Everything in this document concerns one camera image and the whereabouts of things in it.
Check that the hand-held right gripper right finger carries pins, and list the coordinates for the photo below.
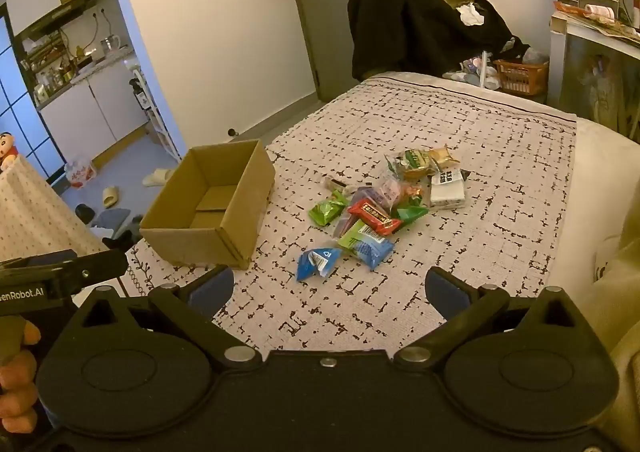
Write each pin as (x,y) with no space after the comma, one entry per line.
(447,294)

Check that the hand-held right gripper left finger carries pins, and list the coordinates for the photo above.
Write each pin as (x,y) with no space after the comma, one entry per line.
(212,289)

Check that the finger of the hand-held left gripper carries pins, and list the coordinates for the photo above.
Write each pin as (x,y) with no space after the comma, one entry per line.
(100,264)

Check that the brown cardboard box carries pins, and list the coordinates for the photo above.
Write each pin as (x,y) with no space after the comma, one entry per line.
(240,212)

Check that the green pointed snack packet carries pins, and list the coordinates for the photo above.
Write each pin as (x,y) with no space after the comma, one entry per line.
(412,212)

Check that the green and blue snack packet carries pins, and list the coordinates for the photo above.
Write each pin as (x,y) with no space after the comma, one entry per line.
(365,242)

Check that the white snack box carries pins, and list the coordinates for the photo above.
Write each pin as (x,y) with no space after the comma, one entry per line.
(447,192)

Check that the orange snack packet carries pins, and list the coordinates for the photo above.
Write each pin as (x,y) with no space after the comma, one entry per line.
(412,191)

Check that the red snack bar packet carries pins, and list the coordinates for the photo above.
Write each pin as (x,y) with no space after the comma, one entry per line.
(372,214)

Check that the clear pink snack packet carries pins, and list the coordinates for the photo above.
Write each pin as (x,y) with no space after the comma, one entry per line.
(391,189)

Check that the purple snack packet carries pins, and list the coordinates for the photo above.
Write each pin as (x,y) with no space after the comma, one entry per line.
(370,193)

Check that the small bright green snack packet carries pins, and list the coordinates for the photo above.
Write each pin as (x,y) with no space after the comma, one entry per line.
(325,209)

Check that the brown pastry packet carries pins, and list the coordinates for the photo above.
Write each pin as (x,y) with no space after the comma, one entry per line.
(442,156)

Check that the person's left hand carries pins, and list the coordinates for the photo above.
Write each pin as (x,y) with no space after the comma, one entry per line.
(17,372)

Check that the black slipper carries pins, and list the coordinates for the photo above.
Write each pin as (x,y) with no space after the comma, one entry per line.
(85,212)

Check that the beige slipper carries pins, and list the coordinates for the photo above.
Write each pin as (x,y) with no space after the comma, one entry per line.
(157,177)
(110,196)

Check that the floral tablecloth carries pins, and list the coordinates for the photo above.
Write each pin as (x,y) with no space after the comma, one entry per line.
(30,212)

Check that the red and white plastic bag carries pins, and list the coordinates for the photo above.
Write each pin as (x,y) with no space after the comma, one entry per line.
(80,175)

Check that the cartoon boy doll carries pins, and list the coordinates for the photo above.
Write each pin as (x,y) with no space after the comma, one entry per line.
(7,147)

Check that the white shelf rack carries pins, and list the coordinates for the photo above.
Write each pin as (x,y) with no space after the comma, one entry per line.
(160,127)

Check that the white kitchen cabinet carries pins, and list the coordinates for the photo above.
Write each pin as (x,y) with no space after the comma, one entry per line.
(90,112)

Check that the dark pump bottle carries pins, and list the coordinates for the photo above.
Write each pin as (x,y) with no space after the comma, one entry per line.
(136,92)

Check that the glass panel door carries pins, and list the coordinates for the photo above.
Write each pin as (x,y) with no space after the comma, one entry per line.
(20,102)

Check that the clear glass kettle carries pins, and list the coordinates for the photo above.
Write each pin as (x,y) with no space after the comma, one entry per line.
(110,45)

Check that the orange plastic basket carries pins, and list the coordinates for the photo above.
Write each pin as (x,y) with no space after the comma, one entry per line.
(520,77)

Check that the range hood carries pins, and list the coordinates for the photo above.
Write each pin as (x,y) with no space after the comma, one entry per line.
(50,17)

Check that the white desk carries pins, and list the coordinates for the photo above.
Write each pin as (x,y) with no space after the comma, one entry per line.
(557,57)

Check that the black coat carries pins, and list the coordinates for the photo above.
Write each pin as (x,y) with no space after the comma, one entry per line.
(400,22)

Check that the white garment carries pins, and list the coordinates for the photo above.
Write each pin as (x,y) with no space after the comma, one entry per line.
(471,15)

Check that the grey-green door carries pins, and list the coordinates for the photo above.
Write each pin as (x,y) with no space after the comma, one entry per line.
(330,7)

